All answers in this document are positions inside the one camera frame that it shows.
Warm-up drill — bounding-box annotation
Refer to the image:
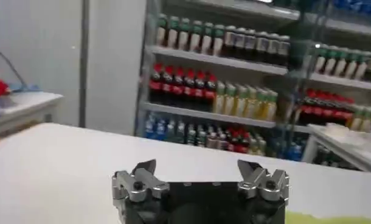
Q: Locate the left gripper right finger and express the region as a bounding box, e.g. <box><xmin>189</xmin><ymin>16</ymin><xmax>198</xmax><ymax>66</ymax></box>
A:
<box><xmin>237</xmin><ymin>159</ymin><xmax>291</xmax><ymax>203</ymax></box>

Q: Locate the green t-shirt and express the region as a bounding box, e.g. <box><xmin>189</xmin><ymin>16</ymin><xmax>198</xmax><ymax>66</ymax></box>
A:
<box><xmin>285</xmin><ymin>211</ymin><xmax>371</xmax><ymax>224</ymax></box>

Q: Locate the bottle shelf beside desks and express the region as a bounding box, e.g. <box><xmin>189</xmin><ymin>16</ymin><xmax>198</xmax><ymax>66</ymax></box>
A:
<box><xmin>276</xmin><ymin>0</ymin><xmax>371</xmax><ymax>162</ymax></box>

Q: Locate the black slanted pole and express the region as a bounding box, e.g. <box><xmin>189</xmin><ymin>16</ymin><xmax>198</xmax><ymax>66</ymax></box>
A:
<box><xmin>78</xmin><ymin>0</ymin><xmax>91</xmax><ymax>128</ymax></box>

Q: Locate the bottle shelf with wide bays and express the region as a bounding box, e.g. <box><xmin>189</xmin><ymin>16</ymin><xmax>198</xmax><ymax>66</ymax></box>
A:
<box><xmin>133</xmin><ymin>0</ymin><xmax>299</xmax><ymax>158</ymax></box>

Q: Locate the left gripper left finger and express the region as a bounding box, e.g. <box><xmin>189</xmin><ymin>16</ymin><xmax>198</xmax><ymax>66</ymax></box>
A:
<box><xmin>111</xmin><ymin>158</ymin><xmax>170</xmax><ymax>203</ymax></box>

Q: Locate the black monitor cable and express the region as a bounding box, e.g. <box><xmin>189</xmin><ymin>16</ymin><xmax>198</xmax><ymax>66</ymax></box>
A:
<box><xmin>0</xmin><ymin>45</ymin><xmax>29</xmax><ymax>89</ymax></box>

